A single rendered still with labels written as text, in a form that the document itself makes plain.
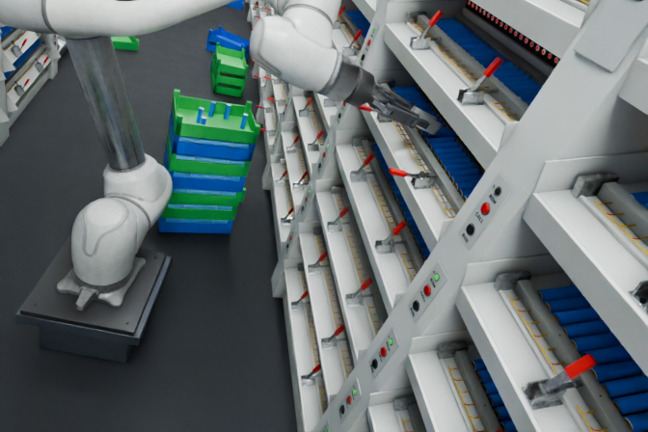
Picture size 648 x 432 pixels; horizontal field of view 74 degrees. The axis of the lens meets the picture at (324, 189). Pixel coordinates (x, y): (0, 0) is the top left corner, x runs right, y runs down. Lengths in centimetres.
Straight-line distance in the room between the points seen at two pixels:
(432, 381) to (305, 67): 59
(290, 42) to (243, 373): 111
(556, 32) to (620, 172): 20
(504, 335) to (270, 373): 105
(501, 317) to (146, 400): 110
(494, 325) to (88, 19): 87
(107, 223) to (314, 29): 72
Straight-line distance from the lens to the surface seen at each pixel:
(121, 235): 124
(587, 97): 61
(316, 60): 82
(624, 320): 55
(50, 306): 141
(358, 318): 109
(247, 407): 152
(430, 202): 85
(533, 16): 73
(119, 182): 134
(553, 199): 63
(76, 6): 98
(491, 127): 75
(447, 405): 81
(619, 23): 61
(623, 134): 65
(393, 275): 94
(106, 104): 125
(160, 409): 149
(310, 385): 140
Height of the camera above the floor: 134
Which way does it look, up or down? 33 degrees down
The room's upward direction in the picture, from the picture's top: 23 degrees clockwise
